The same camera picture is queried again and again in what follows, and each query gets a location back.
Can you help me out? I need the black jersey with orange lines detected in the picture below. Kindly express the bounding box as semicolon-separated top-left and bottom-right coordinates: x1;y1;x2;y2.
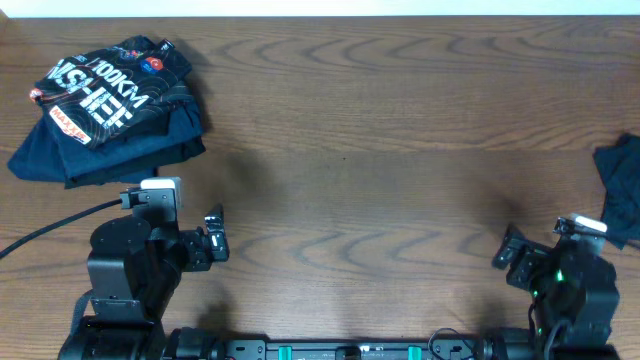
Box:
30;35;193;148

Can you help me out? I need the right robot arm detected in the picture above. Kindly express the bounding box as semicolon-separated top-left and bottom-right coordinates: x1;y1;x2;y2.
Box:
475;216;620;360

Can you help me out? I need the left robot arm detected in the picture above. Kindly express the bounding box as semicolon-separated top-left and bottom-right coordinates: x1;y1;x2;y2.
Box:
58;187;230;360

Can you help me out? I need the dark garment at right edge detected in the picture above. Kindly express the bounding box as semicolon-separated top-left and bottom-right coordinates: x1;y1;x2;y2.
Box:
593;133;639;249

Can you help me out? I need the blue folded garment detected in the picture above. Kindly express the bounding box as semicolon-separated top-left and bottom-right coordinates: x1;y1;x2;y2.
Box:
6;34;203;184

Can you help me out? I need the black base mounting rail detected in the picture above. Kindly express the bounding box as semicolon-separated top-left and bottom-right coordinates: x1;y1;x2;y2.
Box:
162;335;540;360

